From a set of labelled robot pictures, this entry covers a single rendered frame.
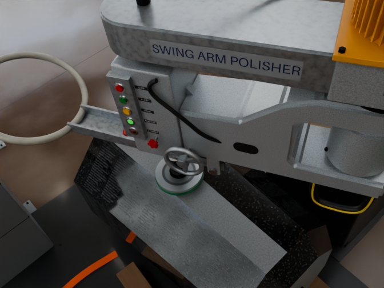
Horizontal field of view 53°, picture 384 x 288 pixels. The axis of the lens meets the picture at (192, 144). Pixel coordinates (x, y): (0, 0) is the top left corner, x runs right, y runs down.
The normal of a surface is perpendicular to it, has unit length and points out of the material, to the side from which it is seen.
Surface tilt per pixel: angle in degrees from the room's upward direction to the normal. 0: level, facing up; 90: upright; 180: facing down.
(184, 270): 45
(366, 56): 0
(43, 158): 0
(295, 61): 90
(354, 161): 90
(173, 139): 90
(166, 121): 90
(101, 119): 2
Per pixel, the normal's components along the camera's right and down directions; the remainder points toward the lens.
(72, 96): -0.09, -0.63
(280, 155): -0.35, 0.75
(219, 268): -0.57, -0.04
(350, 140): -0.72, 0.58
